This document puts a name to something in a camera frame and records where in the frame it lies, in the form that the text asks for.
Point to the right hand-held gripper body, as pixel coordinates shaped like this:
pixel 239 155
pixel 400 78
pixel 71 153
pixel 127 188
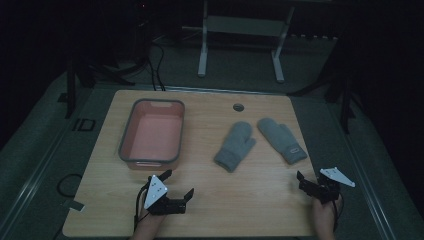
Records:
pixel 328 190

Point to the black tripod stand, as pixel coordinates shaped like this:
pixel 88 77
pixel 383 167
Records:
pixel 346 100
pixel 70 90

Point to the round grey table grommet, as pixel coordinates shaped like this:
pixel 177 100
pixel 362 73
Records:
pixel 238 107

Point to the person's right hand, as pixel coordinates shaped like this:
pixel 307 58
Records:
pixel 322 215

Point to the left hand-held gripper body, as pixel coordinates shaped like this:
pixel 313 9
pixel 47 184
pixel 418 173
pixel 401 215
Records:
pixel 156 191

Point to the plain grey mitten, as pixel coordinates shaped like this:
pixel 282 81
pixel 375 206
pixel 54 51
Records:
pixel 236 145

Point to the grey tape piece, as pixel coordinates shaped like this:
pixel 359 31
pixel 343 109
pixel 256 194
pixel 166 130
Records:
pixel 74 205

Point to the person's left hand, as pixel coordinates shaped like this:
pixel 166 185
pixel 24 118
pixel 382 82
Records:
pixel 150 219

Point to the grey mitten with label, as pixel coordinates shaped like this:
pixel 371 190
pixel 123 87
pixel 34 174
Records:
pixel 281 138

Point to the pink basin with grey rim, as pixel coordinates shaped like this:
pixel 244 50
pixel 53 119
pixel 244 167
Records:
pixel 153 135

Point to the white metal stand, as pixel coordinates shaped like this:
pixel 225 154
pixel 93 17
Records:
pixel 245 26

